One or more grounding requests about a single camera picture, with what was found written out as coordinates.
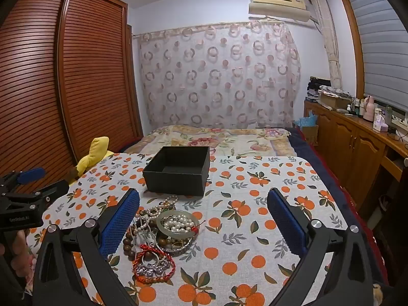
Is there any sheer ring pattern curtain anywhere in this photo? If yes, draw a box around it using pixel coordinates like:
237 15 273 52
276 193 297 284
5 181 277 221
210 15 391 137
132 21 302 130

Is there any small brown cardboard box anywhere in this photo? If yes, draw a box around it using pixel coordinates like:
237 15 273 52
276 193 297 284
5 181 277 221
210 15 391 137
301 124 319 146

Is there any beige wall air conditioner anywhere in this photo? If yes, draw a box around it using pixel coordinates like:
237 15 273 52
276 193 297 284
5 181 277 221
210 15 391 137
248 0 313 23

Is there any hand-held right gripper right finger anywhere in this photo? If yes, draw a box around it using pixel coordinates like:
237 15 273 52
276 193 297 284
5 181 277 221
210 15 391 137
266 187 375 306

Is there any pale green jade bangle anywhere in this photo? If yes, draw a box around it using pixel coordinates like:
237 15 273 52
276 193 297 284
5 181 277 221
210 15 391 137
156 210 201 238

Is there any flat cardboard box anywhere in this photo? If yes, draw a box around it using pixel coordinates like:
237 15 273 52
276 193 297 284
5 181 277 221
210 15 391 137
317 90 352 111

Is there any pink thermos jug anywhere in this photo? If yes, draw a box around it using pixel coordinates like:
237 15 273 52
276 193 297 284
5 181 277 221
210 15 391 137
363 95 375 122

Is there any wrapped air conditioner pipe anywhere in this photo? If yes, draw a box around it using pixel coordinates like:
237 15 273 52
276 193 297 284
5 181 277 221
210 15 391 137
310 0 342 88

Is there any yellow plush toy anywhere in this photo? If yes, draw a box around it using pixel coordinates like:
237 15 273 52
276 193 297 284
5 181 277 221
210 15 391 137
75 136 113 178

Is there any orange fruit print cloth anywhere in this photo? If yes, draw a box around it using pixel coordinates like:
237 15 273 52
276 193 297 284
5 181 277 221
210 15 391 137
24 152 348 306

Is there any pink tissue box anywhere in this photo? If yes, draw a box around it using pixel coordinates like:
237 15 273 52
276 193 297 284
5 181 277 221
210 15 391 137
373 115 389 132

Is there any dark wooden bead bracelet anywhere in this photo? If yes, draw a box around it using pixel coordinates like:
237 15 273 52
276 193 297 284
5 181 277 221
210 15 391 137
123 217 145 262

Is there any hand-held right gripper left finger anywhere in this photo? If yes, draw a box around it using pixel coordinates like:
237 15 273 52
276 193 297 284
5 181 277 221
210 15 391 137
32 187 141 306

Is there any beige mixed bead necklace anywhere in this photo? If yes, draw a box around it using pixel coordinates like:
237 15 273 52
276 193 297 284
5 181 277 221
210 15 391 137
134 194 179 234

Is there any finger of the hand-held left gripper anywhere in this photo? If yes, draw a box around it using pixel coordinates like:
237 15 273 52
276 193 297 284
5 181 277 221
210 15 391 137
6 180 70 205
0 167 46 196

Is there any grey window blind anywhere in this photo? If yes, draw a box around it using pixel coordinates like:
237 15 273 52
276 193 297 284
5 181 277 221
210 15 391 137
346 0 408 110

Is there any blue tissue bag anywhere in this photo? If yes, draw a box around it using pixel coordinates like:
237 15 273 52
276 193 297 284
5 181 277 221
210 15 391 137
293 110 319 130

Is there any white pearl necklace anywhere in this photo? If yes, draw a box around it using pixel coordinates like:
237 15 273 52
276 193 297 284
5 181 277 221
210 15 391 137
162 214 196 234

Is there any person's left hand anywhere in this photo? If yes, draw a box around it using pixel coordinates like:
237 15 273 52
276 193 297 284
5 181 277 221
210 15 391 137
10 231 33 281

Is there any red braided cord bracelet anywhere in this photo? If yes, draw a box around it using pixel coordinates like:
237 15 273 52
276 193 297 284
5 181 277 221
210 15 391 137
133 244 177 277

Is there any brown slatted wooden wardrobe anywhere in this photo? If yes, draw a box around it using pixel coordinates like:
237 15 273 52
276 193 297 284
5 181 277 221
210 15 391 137
0 0 144 196

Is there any black cardboard box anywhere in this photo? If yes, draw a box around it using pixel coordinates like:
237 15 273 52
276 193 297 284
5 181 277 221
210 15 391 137
142 146 211 197

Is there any engraved silver bangle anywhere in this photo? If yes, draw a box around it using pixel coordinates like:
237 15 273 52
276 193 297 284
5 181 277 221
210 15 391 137
156 229 194 257

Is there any wooden side cabinet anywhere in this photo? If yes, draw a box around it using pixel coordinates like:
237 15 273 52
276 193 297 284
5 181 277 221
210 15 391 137
303 99 408 211

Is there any navy blue bed cover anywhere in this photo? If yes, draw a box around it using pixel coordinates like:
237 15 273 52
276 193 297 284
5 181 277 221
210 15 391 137
286 127 388 289

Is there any floral bed blanket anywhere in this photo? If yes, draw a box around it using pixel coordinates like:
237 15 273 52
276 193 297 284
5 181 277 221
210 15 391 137
123 125 302 158

